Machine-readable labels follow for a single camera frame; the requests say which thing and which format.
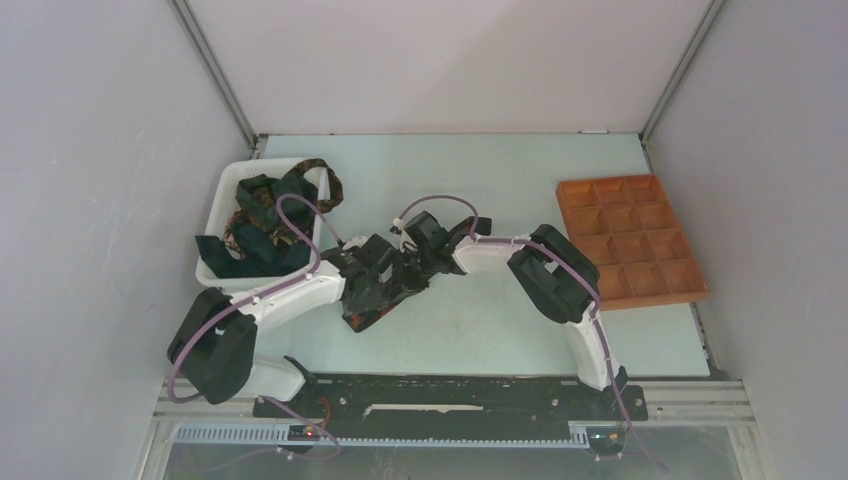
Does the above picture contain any white plastic basket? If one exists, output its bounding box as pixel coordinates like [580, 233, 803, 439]
[195, 158, 315, 292]

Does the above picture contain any brown patterned tie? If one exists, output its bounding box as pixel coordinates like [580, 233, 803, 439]
[234, 158, 344, 235]

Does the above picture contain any grey cable duct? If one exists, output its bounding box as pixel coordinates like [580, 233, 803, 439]
[173, 423, 598, 450]

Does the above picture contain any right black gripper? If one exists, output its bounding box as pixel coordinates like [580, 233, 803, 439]
[388, 246, 439, 302]

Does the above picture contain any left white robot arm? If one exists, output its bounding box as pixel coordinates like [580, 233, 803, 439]
[167, 234, 403, 417]

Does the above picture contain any dark green tie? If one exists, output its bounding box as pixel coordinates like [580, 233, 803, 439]
[195, 171, 318, 279]

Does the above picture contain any aluminium frame profile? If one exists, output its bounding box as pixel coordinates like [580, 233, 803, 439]
[635, 380, 755, 427]

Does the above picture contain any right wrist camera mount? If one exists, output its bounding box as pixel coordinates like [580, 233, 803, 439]
[389, 217, 413, 244]

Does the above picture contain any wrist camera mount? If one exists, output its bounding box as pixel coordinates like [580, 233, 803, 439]
[342, 236, 369, 252]
[389, 217, 413, 244]

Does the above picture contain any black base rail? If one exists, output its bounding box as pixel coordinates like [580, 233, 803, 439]
[253, 374, 648, 442]

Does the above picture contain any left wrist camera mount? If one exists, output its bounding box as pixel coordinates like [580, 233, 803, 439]
[342, 236, 369, 252]

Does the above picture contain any black orange floral tie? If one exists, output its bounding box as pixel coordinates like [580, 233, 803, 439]
[342, 217, 492, 333]

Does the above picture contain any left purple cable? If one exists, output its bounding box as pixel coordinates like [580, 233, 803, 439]
[165, 193, 342, 461]

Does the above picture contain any orange compartment tray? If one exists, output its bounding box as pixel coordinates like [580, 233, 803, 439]
[556, 174, 710, 311]

